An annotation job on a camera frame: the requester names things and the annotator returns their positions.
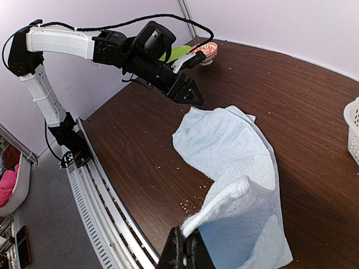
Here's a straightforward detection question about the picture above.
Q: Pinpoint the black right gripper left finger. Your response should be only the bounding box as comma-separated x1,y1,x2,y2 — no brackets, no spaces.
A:
157,226,186,269

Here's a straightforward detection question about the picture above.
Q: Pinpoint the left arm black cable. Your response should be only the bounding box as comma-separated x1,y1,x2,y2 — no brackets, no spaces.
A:
1,14,214,72

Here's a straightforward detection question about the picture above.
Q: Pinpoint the red white patterned bowl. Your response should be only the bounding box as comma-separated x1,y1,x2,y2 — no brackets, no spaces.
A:
192,41,218,66

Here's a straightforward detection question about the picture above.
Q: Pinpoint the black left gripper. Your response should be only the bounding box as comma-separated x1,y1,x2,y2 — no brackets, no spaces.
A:
166,73,204,106

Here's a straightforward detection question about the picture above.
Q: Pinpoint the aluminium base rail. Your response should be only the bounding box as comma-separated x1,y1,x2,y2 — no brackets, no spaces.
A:
66,117,160,269

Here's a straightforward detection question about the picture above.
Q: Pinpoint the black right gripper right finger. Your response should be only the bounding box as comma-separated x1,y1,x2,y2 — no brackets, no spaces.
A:
186,229,215,269

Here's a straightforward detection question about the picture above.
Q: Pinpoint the light blue towel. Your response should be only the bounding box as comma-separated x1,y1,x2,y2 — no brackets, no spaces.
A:
172,106,293,268

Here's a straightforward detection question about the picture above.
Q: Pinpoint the green plate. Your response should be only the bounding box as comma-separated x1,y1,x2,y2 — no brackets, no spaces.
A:
160,45,191,63

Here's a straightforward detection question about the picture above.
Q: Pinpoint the white tub with pink cloth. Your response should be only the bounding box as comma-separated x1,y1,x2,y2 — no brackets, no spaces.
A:
1,145,31,217

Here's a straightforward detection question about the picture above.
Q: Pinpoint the left aluminium frame post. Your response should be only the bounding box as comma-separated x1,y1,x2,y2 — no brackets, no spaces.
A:
177,0,198,39

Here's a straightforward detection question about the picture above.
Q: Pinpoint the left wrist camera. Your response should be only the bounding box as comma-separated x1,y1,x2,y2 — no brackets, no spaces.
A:
171,51,206,73

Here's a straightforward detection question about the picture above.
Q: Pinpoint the white perforated plastic basket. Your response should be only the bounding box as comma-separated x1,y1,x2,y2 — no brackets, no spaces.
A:
343,97,359,165

